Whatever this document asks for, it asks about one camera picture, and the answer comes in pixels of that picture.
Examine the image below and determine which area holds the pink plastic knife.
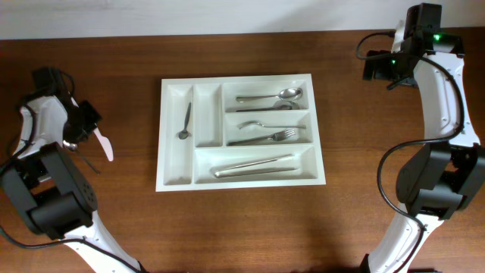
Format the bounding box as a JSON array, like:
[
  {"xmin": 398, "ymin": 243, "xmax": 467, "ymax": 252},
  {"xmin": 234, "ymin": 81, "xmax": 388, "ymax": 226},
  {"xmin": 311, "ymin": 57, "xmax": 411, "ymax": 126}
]
[{"xmin": 93, "ymin": 128, "xmax": 114, "ymax": 162}]

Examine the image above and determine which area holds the steel fork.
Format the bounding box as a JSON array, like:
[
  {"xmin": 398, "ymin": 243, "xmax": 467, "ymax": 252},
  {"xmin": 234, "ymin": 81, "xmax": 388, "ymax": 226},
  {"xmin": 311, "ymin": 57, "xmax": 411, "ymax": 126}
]
[
  {"xmin": 178, "ymin": 102, "xmax": 192, "ymax": 140},
  {"xmin": 227, "ymin": 129, "xmax": 298, "ymax": 146},
  {"xmin": 237, "ymin": 121, "xmax": 306, "ymax": 130}
]

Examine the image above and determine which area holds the steel spoon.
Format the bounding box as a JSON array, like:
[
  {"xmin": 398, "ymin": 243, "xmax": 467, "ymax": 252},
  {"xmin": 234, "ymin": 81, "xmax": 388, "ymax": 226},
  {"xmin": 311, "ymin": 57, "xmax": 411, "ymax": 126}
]
[
  {"xmin": 236, "ymin": 102, "xmax": 300, "ymax": 112},
  {"xmin": 236, "ymin": 87, "xmax": 303, "ymax": 103}
]

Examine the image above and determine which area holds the metal chopstick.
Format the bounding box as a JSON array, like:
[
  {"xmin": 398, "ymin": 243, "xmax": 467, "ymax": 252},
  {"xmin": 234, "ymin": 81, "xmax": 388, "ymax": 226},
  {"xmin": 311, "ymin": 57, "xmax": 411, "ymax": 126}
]
[
  {"xmin": 212, "ymin": 168, "xmax": 296, "ymax": 179},
  {"xmin": 211, "ymin": 154, "xmax": 294, "ymax": 172}
]

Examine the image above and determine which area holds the small steel teaspoon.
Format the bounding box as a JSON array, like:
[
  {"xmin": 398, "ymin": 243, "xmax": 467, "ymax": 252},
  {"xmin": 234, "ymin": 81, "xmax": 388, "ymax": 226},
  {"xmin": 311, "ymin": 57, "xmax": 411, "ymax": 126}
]
[{"xmin": 63, "ymin": 140, "xmax": 101, "ymax": 175}]

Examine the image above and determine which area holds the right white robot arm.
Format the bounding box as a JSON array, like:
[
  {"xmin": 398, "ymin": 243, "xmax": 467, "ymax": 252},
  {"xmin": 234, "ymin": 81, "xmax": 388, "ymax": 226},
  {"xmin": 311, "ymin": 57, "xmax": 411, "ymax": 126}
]
[{"xmin": 356, "ymin": 3, "xmax": 484, "ymax": 272}]

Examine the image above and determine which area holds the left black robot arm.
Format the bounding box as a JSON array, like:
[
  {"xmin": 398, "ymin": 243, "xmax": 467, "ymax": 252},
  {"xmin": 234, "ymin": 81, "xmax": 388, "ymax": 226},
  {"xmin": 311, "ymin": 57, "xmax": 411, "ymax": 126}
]
[{"xmin": 1, "ymin": 67, "xmax": 145, "ymax": 273}]

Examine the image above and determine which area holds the white cutlery tray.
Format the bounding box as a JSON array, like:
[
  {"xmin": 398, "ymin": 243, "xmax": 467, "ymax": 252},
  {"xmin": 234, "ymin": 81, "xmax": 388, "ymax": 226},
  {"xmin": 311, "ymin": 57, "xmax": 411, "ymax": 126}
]
[{"xmin": 155, "ymin": 74, "xmax": 326, "ymax": 192}]

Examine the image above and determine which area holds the right black cable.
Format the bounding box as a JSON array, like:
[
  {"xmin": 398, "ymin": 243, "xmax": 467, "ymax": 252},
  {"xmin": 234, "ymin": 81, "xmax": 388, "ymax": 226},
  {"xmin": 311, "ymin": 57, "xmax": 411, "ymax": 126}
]
[{"xmin": 355, "ymin": 30, "xmax": 466, "ymax": 273}]

